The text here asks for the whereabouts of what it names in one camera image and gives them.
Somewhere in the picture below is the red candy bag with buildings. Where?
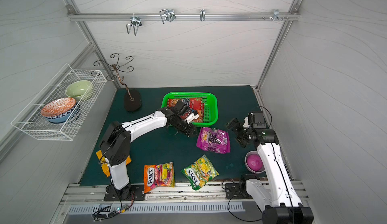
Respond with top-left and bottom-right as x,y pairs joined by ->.
167,99 -> 194,109

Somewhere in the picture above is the red candy bag with doll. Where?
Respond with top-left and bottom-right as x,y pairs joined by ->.
189,98 -> 205,123

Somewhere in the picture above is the green plastic basket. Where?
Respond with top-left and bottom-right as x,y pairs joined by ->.
161,92 -> 218,127

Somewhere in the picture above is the purple candy bag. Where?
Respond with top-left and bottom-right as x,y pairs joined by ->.
196,127 -> 230,154

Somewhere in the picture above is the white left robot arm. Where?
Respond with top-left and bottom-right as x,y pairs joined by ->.
99,100 -> 199,191

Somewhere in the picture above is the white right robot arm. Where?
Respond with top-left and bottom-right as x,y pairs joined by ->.
226,112 -> 314,224

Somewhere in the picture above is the purple bowl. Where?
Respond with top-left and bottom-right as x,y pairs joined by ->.
244,151 -> 265,174

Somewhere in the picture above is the orange Fox's candy bag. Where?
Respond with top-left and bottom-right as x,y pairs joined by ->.
143,162 -> 175,193

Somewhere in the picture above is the green Fox's candy bag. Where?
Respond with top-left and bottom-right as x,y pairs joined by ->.
181,154 -> 219,191

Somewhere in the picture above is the yellow candy bag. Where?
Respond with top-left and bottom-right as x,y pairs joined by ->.
96,149 -> 132,178

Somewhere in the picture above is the metal loop hook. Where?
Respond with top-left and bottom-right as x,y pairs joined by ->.
159,9 -> 176,24

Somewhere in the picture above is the light green bowl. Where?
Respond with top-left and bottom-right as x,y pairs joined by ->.
65,80 -> 94,102

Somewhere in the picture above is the metal double hook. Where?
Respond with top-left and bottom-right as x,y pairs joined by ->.
126,14 -> 142,35

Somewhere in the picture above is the small metal hook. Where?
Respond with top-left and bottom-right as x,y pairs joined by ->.
200,9 -> 206,21

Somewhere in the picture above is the orange patterned bowl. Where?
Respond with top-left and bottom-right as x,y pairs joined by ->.
40,97 -> 76,117

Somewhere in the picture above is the blue bowl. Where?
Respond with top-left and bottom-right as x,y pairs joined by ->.
46,106 -> 80,124

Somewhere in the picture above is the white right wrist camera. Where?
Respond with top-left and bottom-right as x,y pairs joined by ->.
243,117 -> 250,128

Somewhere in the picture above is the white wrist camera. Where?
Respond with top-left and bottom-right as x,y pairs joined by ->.
243,117 -> 250,128
185,111 -> 199,123

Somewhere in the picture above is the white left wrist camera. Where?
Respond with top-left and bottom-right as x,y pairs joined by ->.
185,111 -> 199,123

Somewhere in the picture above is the copper wire stand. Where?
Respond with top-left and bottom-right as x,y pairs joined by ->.
93,53 -> 142,112

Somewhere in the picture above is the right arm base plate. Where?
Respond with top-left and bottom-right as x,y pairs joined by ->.
221,179 -> 252,200

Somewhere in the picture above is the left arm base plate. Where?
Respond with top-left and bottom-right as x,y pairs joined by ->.
104,184 -> 145,202

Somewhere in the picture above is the aluminium top rail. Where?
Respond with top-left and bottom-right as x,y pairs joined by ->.
68,11 -> 300,22

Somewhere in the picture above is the white wire wall basket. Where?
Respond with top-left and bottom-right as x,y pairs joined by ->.
11,64 -> 107,141

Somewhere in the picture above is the metal bracket hook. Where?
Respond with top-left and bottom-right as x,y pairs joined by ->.
262,9 -> 289,21

